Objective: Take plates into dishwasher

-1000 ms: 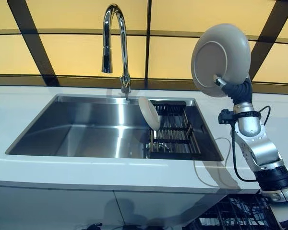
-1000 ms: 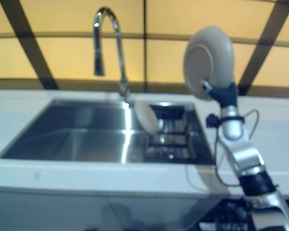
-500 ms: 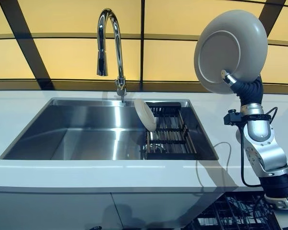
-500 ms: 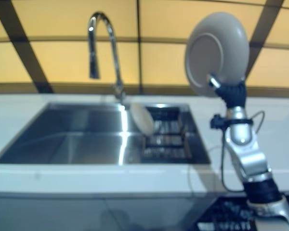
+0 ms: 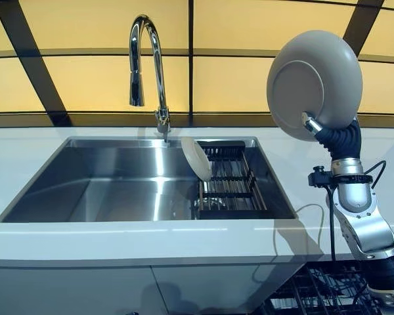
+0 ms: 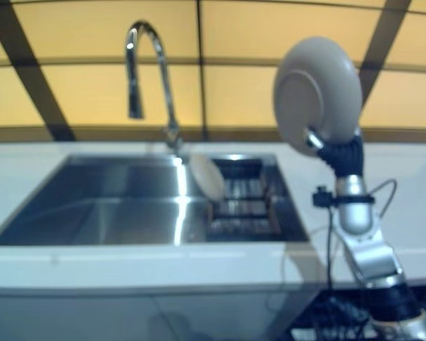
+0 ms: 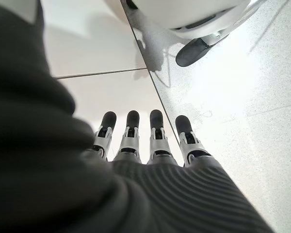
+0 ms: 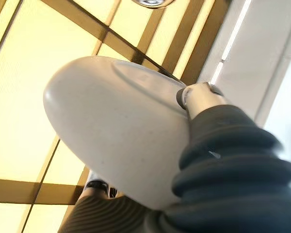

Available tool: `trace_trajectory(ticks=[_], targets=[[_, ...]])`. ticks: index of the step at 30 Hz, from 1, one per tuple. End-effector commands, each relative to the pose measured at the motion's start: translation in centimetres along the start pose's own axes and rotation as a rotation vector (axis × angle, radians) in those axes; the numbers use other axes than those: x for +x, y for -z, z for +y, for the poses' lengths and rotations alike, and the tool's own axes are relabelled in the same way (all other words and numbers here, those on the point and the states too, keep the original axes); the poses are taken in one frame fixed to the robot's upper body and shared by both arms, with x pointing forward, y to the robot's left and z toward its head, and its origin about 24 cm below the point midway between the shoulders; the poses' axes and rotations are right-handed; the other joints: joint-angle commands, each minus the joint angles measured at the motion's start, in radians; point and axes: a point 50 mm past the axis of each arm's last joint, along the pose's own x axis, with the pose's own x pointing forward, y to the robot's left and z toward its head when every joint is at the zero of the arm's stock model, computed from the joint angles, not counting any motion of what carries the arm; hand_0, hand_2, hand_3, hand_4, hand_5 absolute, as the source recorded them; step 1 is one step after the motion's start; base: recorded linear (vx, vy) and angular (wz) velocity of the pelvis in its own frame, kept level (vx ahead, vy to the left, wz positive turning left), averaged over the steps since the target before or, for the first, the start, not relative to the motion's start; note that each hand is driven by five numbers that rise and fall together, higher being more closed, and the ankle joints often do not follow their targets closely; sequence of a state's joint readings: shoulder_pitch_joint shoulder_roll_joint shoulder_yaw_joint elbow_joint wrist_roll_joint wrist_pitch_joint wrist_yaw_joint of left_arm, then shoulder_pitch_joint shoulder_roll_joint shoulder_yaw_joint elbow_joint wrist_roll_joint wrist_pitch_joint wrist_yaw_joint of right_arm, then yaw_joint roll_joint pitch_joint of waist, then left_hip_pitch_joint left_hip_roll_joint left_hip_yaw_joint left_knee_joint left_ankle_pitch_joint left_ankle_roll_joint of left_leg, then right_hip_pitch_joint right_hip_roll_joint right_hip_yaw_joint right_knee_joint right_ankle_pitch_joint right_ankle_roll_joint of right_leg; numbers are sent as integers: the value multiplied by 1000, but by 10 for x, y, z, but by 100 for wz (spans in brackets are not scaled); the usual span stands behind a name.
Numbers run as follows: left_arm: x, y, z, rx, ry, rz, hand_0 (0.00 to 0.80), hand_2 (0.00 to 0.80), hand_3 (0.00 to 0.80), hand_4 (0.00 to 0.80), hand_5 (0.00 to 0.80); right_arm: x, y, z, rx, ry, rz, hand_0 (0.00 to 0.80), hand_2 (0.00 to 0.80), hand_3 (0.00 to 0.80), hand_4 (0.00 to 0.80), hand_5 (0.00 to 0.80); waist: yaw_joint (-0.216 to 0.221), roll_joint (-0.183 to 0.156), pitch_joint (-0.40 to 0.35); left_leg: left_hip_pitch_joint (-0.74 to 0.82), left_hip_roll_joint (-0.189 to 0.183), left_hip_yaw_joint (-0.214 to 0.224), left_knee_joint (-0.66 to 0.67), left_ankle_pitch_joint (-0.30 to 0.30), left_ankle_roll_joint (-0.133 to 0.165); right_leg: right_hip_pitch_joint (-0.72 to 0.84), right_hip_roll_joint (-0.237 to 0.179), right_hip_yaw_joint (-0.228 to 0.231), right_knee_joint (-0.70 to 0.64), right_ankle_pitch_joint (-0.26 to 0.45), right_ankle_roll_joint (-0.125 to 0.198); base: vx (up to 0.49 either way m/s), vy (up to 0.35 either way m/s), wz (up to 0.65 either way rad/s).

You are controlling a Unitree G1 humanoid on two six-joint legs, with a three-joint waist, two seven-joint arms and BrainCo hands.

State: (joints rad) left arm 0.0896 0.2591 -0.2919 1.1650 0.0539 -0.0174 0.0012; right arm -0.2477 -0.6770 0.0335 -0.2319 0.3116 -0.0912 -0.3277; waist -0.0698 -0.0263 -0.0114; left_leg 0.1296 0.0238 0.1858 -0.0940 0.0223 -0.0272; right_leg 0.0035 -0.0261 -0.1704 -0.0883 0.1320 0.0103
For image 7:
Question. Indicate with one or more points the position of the black left robot foot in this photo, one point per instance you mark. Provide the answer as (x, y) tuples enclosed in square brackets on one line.
[(189, 54)]

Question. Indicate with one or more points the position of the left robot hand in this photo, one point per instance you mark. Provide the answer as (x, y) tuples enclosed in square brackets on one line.
[(63, 182)]

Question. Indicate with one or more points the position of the dark cabinet toe kick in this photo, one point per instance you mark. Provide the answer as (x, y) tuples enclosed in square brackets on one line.
[(149, 70)]

